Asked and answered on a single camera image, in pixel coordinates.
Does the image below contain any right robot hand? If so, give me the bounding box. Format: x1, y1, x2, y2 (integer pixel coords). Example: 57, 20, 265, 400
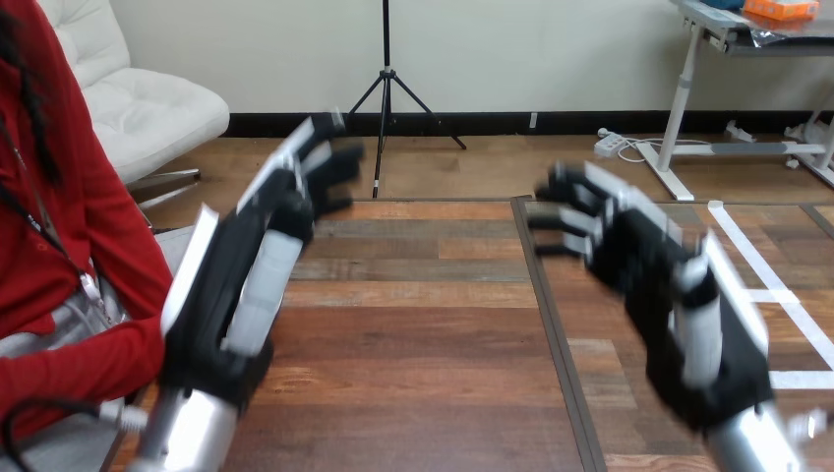
527, 159, 778, 435

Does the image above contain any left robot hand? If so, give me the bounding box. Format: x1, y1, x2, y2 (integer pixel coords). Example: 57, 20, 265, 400
159, 110, 367, 412

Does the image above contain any person's forearm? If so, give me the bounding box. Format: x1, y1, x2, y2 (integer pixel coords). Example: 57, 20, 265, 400
0, 316, 168, 445

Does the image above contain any person's body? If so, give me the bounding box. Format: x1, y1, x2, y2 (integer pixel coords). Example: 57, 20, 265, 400
0, 0, 198, 472

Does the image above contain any white power strip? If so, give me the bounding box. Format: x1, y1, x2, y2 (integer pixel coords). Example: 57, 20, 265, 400
593, 127, 627, 159

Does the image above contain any white desk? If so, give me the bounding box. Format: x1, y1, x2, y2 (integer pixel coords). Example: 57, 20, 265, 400
634, 0, 834, 203

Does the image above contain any white cushioned chair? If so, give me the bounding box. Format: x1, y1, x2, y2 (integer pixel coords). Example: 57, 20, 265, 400
35, 0, 231, 211

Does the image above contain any orange thing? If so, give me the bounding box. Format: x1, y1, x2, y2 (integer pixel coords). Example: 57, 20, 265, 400
743, 0, 821, 23

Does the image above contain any black tripod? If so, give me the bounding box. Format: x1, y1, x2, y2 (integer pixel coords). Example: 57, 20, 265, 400
345, 0, 468, 200

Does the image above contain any tangle of cables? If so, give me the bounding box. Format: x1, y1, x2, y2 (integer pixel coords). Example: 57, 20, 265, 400
615, 135, 713, 165

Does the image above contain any black cable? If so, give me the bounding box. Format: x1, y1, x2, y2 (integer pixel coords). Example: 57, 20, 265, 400
0, 395, 151, 472

